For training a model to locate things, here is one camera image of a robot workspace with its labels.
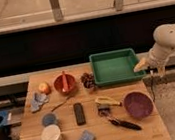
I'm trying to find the white cup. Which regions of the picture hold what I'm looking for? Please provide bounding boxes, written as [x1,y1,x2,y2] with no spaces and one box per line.
[41,124,63,140]

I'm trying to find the grey-blue towel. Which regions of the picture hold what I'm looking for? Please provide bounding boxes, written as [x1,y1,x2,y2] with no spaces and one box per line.
[30,92,49,113]

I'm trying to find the green plastic tray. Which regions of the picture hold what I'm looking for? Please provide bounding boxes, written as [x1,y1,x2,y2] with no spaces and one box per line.
[89,48,146,87]

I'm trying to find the bunch of dark grapes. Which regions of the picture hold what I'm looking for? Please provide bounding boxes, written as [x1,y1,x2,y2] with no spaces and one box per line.
[80,73,96,90]

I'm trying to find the banana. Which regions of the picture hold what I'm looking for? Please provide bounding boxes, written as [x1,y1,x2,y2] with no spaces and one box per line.
[94,96,122,106]

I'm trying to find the brown twig utensil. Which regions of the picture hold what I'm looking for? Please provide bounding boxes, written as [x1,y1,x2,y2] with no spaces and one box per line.
[51,97,70,112]

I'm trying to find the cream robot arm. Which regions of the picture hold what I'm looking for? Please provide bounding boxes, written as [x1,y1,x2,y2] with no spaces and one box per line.
[133,23,175,77]

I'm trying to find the black remote control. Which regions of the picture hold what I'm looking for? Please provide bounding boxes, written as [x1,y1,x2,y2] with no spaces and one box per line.
[73,103,86,126]

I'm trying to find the apple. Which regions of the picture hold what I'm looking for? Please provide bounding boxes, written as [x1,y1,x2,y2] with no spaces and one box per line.
[38,82,51,95]

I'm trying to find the purple bowl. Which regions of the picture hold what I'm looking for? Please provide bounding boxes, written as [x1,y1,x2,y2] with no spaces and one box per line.
[123,91,154,120]

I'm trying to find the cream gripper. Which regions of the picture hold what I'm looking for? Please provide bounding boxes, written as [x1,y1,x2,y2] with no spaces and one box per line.
[134,43,172,77]

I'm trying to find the red bowl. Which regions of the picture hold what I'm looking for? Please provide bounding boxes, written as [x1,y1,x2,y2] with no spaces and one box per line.
[54,74,77,96]

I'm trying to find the red spoon in bowl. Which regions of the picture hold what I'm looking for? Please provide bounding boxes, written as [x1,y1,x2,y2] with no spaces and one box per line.
[61,71,69,93]

